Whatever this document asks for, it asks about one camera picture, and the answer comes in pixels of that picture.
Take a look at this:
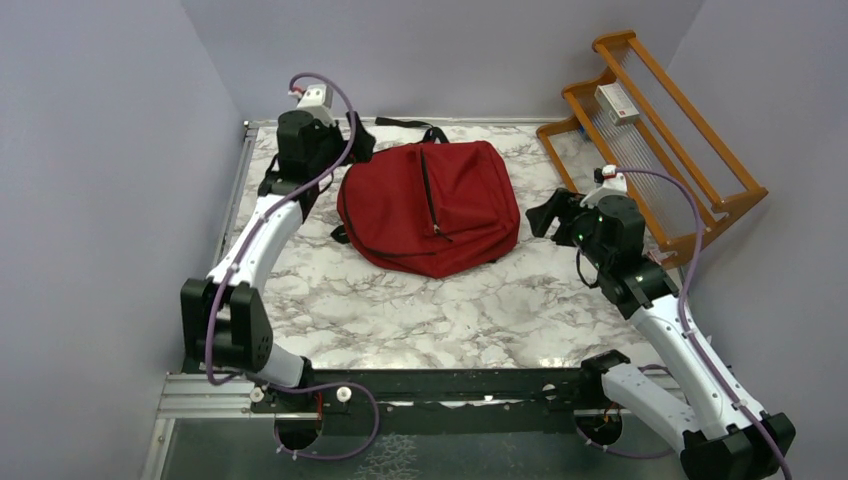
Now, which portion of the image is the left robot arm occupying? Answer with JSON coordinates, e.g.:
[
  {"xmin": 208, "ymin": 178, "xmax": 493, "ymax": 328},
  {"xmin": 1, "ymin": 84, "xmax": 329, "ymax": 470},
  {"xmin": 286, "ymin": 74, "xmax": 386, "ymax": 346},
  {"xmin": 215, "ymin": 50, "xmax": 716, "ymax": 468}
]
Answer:
[{"xmin": 180, "ymin": 75, "xmax": 375, "ymax": 411}]

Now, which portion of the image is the wooden rack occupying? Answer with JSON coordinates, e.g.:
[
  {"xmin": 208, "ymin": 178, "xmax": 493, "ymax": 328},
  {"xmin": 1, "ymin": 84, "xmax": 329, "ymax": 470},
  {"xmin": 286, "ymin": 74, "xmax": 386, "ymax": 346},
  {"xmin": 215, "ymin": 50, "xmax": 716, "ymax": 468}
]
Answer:
[{"xmin": 536, "ymin": 30, "xmax": 768, "ymax": 267}]

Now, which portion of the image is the red backpack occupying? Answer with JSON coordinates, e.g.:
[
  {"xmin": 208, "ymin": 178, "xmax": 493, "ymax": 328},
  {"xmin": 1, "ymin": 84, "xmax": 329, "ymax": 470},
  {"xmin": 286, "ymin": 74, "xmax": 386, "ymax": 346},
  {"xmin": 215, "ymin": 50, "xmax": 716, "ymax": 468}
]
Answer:
[{"xmin": 331, "ymin": 125, "xmax": 521, "ymax": 279}]

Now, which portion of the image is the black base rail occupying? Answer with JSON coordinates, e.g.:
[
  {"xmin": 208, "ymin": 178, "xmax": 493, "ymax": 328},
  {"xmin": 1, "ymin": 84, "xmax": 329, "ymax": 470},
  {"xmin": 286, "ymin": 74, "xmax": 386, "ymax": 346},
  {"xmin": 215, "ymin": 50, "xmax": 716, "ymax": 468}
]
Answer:
[{"xmin": 249, "ymin": 368, "xmax": 624, "ymax": 445}]

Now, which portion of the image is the aluminium table frame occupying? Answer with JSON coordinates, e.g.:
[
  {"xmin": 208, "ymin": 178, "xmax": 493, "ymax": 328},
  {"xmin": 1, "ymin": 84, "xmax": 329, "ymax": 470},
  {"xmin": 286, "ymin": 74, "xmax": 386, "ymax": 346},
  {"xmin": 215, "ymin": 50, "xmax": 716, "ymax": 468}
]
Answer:
[{"xmin": 139, "ymin": 117, "xmax": 763, "ymax": 480}]

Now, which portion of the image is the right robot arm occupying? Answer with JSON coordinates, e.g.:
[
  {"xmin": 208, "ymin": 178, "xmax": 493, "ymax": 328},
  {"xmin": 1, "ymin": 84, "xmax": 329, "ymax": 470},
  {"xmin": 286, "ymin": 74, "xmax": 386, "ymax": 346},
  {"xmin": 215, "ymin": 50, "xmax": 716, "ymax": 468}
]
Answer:
[{"xmin": 526, "ymin": 165, "xmax": 796, "ymax": 479}]

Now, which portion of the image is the white red small box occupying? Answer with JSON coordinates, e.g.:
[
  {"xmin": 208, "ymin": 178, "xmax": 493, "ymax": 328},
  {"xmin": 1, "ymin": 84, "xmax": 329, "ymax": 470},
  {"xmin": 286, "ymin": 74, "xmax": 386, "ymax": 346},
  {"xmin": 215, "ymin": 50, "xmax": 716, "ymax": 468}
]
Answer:
[{"xmin": 594, "ymin": 82, "xmax": 640, "ymax": 126}]

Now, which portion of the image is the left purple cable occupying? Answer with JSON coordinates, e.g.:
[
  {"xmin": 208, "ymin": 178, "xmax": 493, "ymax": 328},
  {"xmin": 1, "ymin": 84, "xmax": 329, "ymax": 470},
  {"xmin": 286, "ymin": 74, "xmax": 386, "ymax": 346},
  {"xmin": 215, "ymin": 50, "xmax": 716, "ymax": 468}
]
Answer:
[{"xmin": 203, "ymin": 72, "xmax": 382, "ymax": 464}]

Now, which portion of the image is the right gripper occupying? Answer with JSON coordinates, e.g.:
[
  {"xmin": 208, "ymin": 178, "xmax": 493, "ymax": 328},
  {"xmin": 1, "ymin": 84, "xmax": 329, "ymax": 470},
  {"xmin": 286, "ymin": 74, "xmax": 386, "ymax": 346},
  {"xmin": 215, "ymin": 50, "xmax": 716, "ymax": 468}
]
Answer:
[{"xmin": 527, "ymin": 186, "xmax": 611, "ymax": 270}]

